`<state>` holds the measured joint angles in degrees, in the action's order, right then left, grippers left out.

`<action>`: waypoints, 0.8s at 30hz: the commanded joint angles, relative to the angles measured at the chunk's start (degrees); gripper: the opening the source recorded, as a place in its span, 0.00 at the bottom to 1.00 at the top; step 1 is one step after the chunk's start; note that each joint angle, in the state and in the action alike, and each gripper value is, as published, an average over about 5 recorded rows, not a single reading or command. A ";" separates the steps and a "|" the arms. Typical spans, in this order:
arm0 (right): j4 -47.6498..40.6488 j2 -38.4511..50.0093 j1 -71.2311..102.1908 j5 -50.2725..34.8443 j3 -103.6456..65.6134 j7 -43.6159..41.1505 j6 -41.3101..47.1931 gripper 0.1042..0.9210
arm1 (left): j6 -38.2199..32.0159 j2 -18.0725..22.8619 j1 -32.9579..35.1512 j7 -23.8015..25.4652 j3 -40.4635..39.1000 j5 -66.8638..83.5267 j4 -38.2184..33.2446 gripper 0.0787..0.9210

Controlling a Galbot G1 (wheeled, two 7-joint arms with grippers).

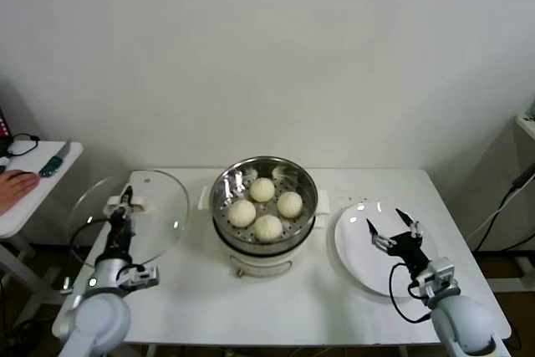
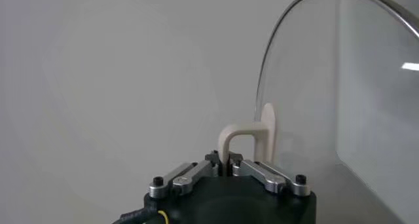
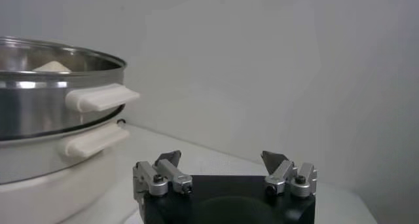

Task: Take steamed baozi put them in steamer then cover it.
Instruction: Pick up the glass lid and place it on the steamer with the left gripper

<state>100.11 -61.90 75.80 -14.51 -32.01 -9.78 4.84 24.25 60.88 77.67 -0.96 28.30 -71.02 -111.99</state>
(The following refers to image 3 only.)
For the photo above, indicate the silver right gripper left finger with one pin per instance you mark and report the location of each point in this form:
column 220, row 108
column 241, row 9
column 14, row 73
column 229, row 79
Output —
column 163, row 177

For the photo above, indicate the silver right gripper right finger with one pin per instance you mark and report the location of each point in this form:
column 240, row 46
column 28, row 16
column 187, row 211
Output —
column 288, row 177

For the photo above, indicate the white steamed baozi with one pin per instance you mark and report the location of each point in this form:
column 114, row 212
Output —
column 52, row 67

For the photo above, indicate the stainless steel steamer basket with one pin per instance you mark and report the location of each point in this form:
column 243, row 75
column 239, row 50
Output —
column 32, row 107

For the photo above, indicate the cream electric cooker pot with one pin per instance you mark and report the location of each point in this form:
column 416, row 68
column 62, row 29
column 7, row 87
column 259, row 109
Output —
column 49, row 192

